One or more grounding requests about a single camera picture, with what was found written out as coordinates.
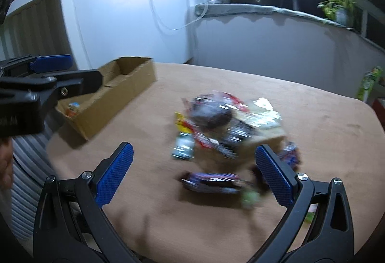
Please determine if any red green candy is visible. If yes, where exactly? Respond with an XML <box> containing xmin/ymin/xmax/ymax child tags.
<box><xmin>68</xmin><ymin>102</ymin><xmax>82</xmax><ymax>117</ymax></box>

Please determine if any brown paper packet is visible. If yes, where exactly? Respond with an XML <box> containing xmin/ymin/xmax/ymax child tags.
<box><xmin>237</xmin><ymin>127</ymin><xmax>287</xmax><ymax>168</ymax></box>

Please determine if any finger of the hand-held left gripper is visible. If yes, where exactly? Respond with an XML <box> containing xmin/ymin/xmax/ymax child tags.
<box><xmin>0</xmin><ymin>54</ymin><xmax>73</xmax><ymax>77</ymax></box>
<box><xmin>0</xmin><ymin>69</ymin><xmax>104</xmax><ymax>102</ymax></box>

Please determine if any white refrigerator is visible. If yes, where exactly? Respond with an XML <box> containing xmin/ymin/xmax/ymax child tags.
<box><xmin>58</xmin><ymin>0</ymin><xmax>196</xmax><ymax>71</ymax></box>

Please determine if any grey ribbed panel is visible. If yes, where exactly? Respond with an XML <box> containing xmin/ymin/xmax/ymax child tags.
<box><xmin>6</xmin><ymin>118</ymin><xmax>100</xmax><ymax>239</ymax></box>

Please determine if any cardboard box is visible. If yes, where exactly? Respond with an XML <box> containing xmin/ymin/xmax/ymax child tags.
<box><xmin>56</xmin><ymin>56</ymin><xmax>157</xmax><ymax>141</ymax></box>

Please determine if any red dark snack wrapper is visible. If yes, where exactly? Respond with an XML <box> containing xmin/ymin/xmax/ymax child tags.
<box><xmin>224</xmin><ymin>93</ymin><xmax>251</xmax><ymax>111</ymax></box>

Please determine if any clear cracker packet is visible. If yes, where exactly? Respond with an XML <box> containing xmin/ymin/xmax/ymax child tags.
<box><xmin>247</xmin><ymin>97</ymin><xmax>283</xmax><ymax>130</ymax></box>

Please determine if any potted green plant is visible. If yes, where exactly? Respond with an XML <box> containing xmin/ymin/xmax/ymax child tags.
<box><xmin>317</xmin><ymin>0</ymin><xmax>366</xmax><ymax>27</ymax></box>

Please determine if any green yellow snack bag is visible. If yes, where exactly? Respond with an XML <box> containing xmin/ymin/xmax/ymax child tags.
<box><xmin>356</xmin><ymin>67</ymin><xmax>384</xmax><ymax>101</ymax></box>

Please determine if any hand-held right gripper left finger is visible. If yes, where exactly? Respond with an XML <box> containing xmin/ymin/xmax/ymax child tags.
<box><xmin>32</xmin><ymin>142</ymin><xmax>142</xmax><ymax>263</ymax></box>

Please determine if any red snack packet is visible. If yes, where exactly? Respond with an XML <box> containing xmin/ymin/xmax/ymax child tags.
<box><xmin>188</xmin><ymin>122</ymin><xmax>221</xmax><ymax>151</ymax></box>

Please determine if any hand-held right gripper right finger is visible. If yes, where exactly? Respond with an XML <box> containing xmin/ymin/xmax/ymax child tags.
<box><xmin>248</xmin><ymin>144</ymin><xmax>354</xmax><ymax>263</ymax></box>

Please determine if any clear bag of dark snacks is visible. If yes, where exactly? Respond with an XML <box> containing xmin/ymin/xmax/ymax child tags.
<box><xmin>185</xmin><ymin>95</ymin><xmax>234</xmax><ymax>132</ymax></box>

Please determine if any person's left hand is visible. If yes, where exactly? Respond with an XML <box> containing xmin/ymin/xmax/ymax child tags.
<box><xmin>0</xmin><ymin>138</ymin><xmax>14</xmax><ymax>191</ymax></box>

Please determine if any dark red cabinet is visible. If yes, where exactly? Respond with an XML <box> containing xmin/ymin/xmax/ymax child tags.
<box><xmin>373</xmin><ymin>99</ymin><xmax>385</xmax><ymax>125</ymax></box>

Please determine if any grey window sill cover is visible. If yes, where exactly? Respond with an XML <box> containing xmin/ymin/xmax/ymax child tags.
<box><xmin>195</xmin><ymin>3</ymin><xmax>361</xmax><ymax>32</ymax></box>

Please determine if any blue green snack packet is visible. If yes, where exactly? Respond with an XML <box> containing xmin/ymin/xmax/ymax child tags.
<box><xmin>171</xmin><ymin>131</ymin><xmax>196</xmax><ymax>161</ymax></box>

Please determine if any beige slatted cabinet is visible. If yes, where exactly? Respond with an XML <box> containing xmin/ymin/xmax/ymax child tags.
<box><xmin>4</xmin><ymin>0</ymin><xmax>79</xmax><ymax>62</ymax></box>

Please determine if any yellow candy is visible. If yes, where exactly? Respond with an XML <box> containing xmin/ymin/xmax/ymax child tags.
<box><xmin>175</xmin><ymin>112</ymin><xmax>189</xmax><ymax>129</ymax></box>

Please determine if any small blue purple packet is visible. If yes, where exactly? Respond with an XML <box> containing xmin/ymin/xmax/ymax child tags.
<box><xmin>278</xmin><ymin>143</ymin><xmax>302</xmax><ymax>169</ymax></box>

